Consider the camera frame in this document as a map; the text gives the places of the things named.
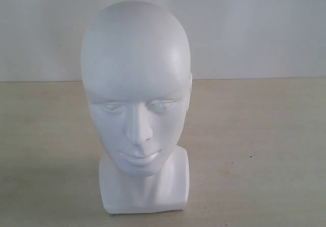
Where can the white mannequin head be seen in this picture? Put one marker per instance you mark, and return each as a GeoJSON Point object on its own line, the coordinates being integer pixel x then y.
{"type": "Point", "coordinates": [136, 71]}

